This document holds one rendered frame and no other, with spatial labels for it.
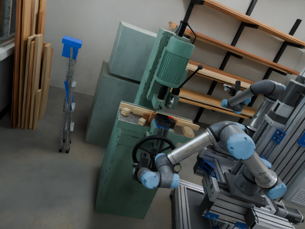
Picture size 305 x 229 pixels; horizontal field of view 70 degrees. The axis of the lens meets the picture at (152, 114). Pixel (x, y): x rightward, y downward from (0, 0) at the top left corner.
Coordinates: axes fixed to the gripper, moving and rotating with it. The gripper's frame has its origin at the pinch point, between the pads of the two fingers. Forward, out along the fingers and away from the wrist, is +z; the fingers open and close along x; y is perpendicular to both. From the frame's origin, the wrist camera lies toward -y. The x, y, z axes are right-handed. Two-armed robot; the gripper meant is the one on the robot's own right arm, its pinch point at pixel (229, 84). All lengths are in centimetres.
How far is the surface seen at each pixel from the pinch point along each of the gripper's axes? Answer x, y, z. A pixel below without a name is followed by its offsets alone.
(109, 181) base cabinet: -113, 74, -66
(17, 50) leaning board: -207, 8, 32
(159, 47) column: -88, -28, -32
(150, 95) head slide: -90, 7, -42
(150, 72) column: -92, -8, -32
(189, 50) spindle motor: -75, -33, -59
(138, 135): -99, 29, -66
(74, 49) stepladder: -154, -7, 8
